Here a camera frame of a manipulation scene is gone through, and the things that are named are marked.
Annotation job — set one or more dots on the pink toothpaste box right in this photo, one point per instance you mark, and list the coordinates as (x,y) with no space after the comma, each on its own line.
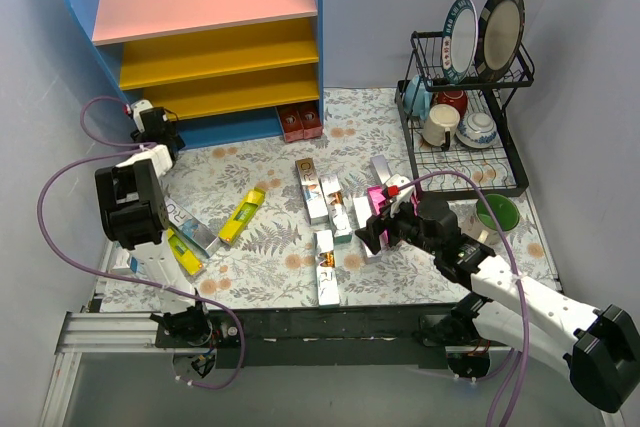
(413,198)

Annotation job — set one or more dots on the yellow toothpaste box front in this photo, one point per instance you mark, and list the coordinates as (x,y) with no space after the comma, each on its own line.
(191,264)

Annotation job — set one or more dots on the blue shelf with coloured boards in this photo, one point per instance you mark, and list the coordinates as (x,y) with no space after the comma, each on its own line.
(220,68)

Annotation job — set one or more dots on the yellow toothpaste box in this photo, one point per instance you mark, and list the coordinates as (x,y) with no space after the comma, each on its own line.
(241,216)
(191,264)

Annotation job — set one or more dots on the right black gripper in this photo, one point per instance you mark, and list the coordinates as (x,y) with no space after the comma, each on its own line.
(388,223)

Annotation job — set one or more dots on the white plate with green rim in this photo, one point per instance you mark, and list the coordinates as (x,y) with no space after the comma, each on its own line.
(459,40)

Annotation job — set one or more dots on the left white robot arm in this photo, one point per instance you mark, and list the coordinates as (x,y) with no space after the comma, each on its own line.
(134,214)

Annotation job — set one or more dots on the light blue cup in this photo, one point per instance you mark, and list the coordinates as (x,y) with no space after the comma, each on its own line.
(417,99)

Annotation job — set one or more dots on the green mug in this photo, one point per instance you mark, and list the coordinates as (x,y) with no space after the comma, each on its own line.
(496,210)

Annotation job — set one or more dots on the plain silver toothpaste box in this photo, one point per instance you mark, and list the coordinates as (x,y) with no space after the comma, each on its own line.
(363,212)

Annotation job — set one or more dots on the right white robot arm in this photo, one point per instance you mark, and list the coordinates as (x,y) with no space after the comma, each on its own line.
(596,350)

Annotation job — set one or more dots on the blue and white bowl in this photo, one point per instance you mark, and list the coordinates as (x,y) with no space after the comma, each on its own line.
(477,130)

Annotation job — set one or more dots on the dark rimmed grey plate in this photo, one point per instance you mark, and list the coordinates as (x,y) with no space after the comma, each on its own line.
(500,31)

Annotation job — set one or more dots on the pink toothpaste box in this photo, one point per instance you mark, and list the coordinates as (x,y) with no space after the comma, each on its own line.
(390,200)
(413,198)

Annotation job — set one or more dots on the silver R.O toothpaste box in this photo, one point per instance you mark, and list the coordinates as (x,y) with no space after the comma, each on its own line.
(312,192)

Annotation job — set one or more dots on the black wire dish rack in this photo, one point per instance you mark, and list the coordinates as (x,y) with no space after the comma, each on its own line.
(498,168)

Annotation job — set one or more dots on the silver toothpaste box upper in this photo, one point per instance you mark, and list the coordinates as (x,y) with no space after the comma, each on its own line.
(382,172)

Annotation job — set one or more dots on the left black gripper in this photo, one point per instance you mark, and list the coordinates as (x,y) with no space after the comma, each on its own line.
(163,134)

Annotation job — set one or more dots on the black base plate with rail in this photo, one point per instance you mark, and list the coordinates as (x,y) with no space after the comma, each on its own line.
(425,335)

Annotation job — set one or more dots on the cream mug with dark handle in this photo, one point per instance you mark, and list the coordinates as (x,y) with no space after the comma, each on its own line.
(440,126)

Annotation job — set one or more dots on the floral table mat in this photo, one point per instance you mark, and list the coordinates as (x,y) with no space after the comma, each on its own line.
(272,263)

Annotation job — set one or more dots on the red ceramic bowl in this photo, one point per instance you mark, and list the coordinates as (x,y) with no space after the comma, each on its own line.
(456,98)

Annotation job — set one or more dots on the pink toothpaste box left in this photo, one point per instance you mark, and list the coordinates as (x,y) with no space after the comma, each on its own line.
(390,200)

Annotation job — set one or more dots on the silver blue R.O box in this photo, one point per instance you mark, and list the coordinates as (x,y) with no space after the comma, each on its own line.
(192,229)

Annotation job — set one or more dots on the silver blue box far left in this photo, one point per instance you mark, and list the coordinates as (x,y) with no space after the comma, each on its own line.
(123,263)

